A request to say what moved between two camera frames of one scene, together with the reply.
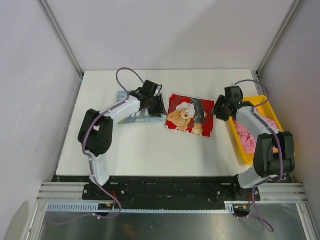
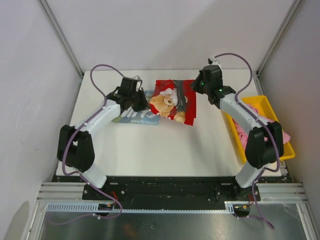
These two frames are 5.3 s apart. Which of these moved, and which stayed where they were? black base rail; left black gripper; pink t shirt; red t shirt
Moved: left black gripper; red t shirt
Stayed: pink t shirt; black base rail
